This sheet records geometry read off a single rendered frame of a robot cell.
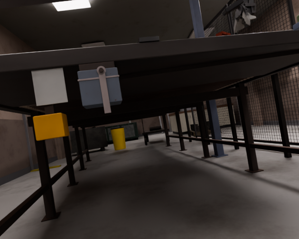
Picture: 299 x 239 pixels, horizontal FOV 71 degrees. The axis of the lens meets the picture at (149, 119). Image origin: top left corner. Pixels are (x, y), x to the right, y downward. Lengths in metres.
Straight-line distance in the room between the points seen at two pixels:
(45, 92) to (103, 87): 0.19
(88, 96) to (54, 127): 0.15
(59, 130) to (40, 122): 0.06
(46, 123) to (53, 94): 0.10
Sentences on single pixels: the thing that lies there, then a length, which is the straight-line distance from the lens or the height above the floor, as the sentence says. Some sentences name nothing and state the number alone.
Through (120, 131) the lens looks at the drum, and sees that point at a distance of 6.02.
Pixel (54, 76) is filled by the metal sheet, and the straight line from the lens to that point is 0.80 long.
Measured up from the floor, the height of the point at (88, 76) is 0.81.
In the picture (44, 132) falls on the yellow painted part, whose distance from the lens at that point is 0.76.
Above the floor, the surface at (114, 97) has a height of 0.73.
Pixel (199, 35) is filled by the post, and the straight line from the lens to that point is 3.25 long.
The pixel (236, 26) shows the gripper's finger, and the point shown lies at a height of 1.09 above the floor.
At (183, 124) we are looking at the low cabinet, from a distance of 7.66.
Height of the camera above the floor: 0.62
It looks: 1 degrees up
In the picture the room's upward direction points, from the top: 9 degrees counter-clockwise
